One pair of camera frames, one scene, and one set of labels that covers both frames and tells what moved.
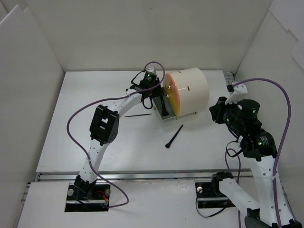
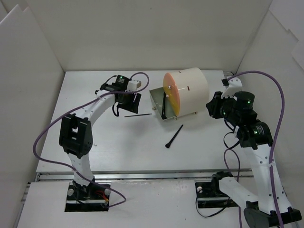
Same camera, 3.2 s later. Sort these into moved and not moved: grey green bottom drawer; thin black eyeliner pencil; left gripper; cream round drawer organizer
Moved: grey green bottom drawer; left gripper
Not moved: thin black eyeliner pencil; cream round drawer organizer
